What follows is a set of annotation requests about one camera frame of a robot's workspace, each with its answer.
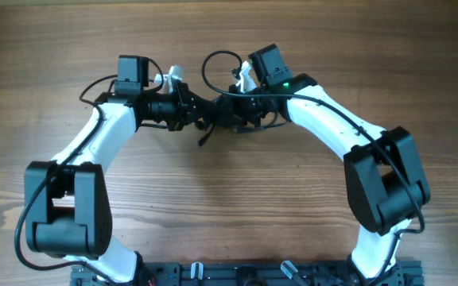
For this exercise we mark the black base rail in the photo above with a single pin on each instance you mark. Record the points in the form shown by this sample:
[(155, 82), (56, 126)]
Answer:
[(249, 274)]

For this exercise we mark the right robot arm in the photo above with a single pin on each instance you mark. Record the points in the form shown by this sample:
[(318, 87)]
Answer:
[(385, 180)]

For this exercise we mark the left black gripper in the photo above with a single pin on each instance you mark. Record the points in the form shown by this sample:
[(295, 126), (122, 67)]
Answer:
[(186, 111)]

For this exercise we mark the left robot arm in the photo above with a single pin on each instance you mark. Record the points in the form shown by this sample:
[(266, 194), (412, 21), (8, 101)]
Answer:
[(67, 220)]

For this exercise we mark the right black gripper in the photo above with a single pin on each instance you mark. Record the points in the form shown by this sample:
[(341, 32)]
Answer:
[(233, 113)]

